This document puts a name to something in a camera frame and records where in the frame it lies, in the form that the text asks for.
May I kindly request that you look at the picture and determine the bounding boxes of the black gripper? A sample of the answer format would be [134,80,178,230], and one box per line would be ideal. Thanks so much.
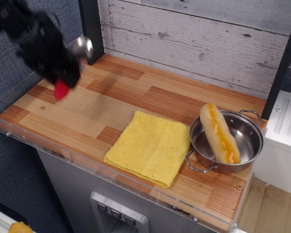
[0,0,81,88]

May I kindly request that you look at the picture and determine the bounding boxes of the red handled metal spoon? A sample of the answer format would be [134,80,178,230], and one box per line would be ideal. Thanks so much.
[54,35,93,100]

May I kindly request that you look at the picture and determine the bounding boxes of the yellow cloth napkin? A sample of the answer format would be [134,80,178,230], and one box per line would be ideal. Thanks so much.
[103,111,190,188]

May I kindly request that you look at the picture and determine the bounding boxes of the clear acrylic table guard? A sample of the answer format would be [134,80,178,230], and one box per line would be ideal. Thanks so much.
[0,53,254,233]

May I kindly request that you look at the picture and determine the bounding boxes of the grey toy fridge cabinet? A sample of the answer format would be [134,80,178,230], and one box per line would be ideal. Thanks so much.
[38,150,213,233]

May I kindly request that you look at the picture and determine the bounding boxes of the silver dispenser button panel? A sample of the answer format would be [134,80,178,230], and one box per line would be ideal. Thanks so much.
[90,191,150,233]

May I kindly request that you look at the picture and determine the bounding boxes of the white and black box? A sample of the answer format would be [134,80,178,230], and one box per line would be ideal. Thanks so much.
[0,203,27,233]

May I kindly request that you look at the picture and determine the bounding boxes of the yellow object bottom left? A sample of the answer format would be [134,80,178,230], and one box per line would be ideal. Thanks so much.
[8,222,33,233]

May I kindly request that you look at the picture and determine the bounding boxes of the toy bread loaf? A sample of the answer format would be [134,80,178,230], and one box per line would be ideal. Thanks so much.
[200,103,241,165]

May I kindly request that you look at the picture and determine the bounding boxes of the white ribbed toy sink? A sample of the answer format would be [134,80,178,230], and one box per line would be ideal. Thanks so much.
[265,91,291,152]

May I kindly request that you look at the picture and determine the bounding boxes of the steel pot with handles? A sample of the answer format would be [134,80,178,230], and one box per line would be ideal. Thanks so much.
[189,109,264,173]

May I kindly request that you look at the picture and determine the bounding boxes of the black right vertical post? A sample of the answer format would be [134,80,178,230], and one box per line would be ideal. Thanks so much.
[261,34,291,120]

